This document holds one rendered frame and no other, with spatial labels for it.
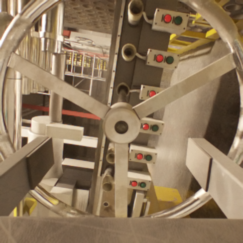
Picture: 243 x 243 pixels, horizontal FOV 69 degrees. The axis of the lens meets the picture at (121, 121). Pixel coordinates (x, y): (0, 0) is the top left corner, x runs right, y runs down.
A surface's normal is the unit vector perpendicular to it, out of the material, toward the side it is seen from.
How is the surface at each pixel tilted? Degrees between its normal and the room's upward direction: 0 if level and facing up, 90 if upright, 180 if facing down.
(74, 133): 90
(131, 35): 90
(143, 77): 90
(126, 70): 90
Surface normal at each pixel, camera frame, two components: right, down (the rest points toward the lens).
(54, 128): -0.01, 0.25
